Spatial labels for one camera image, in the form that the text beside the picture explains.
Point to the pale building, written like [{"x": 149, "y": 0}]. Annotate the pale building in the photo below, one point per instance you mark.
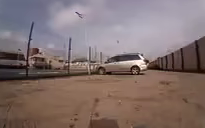
[{"x": 45, "y": 61}]

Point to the pale street lamp pole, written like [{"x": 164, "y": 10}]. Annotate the pale street lamp pole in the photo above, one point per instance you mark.
[{"x": 88, "y": 50}]

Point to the white bus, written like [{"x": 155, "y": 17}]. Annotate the white bus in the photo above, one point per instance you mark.
[{"x": 6, "y": 59}]

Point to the dark pole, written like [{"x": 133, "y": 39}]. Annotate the dark pole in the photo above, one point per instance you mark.
[
  {"x": 69, "y": 55},
  {"x": 28, "y": 50}
]

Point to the grey panel wall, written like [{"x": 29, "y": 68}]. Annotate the grey panel wall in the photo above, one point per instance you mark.
[{"x": 193, "y": 56}]

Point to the silver car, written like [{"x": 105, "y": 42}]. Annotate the silver car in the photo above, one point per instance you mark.
[{"x": 123, "y": 64}]

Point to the low pale fence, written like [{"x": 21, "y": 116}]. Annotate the low pale fence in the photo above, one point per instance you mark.
[{"x": 81, "y": 67}]

